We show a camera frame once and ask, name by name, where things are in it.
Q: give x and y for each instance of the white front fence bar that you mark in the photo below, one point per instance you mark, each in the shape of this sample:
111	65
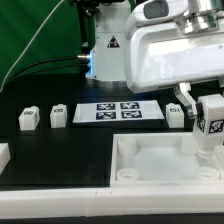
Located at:
111	201

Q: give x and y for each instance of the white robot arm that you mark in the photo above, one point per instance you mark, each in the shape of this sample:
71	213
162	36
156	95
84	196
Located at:
158	44

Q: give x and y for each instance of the white square tabletop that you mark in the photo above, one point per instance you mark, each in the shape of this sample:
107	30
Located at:
143	159

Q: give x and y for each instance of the black camera stand pole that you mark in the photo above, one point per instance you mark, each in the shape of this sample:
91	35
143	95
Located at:
85	9

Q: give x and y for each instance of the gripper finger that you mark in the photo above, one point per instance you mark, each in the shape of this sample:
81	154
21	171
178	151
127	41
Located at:
182	92

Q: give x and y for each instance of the white left fence piece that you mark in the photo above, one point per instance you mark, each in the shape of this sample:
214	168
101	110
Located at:
4	156

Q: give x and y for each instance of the white sheet with tags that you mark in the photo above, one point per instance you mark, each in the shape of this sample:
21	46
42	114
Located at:
117	111

